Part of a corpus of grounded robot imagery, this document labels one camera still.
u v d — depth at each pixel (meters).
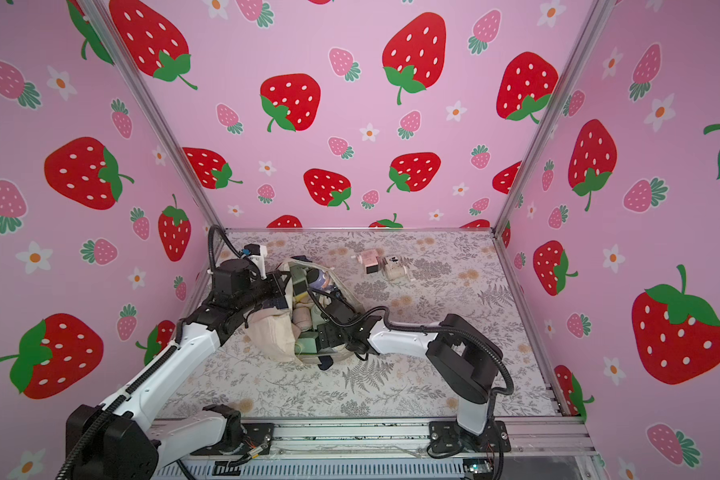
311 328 0.88
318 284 0.87
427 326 0.51
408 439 0.75
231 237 1.20
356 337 0.67
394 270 1.04
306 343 0.84
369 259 1.05
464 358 0.48
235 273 0.59
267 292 0.70
